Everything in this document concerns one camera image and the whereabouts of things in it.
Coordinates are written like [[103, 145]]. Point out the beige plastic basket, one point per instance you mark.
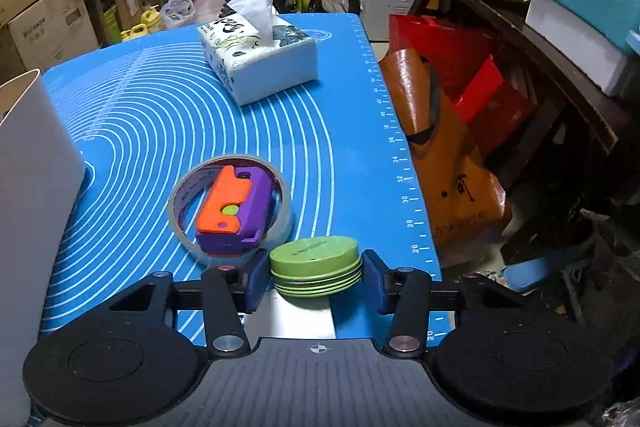
[[35, 207]]

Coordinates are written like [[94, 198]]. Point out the printed tissue box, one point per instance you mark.
[[270, 67]]

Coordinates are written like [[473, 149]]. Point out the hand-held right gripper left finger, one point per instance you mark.
[[257, 279]]

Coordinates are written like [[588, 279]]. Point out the large closed cardboard box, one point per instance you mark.
[[50, 32]]

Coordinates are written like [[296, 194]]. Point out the clear tape roll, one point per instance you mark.
[[175, 212]]

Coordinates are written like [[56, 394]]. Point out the white foam box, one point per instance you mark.
[[580, 42]]

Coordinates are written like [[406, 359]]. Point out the small printed packet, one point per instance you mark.
[[492, 276]]

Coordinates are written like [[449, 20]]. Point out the translucent plastic bag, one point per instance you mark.
[[177, 12]]

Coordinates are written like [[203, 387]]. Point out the red paper bag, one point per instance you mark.
[[475, 77]]

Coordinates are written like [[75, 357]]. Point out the orange purple toy knife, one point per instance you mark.
[[225, 202]]

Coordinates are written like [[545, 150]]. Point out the yellow plastic jug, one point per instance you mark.
[[145, 24]]

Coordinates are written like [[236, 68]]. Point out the blue silicone mat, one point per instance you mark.
[[150, 117]]

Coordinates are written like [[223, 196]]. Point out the green round tin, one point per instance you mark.
[[315, 257]]

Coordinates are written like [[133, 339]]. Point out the orange paper bag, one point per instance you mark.
[[450, 177]]

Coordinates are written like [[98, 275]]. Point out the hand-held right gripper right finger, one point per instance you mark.
[[375, 282]]

